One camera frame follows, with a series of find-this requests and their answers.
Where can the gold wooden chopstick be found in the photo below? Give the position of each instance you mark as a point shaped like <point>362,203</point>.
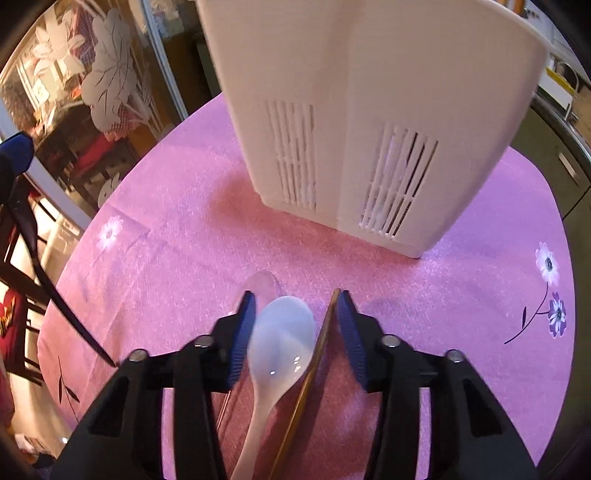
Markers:
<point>307,387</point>

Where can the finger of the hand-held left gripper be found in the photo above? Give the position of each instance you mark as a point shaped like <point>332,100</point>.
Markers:
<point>16,150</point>

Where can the chrome kitchen faucet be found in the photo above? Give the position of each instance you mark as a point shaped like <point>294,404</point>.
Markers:
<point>570,74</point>

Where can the clear plastic spoon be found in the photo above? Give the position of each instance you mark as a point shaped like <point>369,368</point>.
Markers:
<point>263,286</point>

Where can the white plastic utensil holder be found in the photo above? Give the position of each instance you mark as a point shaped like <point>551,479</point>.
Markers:
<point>369,69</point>

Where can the black plastic fork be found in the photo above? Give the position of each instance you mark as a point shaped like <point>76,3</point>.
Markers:
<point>30,235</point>

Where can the pink floral tablecloth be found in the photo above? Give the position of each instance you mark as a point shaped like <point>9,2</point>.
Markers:
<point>184,230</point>

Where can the green lower cabinets under sink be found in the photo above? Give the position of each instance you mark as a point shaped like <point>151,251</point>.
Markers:
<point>554,152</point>

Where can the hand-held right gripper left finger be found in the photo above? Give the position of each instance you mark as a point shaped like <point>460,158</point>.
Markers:
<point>242,337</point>

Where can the red printed cushion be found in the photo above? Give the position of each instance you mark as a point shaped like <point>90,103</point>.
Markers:
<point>9,314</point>

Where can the dark wooden chair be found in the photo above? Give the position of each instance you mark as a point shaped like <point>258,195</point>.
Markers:
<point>99,161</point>
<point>18,277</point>

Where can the etched glass sliding door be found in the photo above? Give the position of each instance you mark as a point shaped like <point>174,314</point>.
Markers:
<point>111,69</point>

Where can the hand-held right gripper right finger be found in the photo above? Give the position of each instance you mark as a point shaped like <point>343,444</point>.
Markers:
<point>351,337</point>

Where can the white plastic spoon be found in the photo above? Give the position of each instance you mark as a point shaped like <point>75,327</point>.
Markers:
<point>281,341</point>

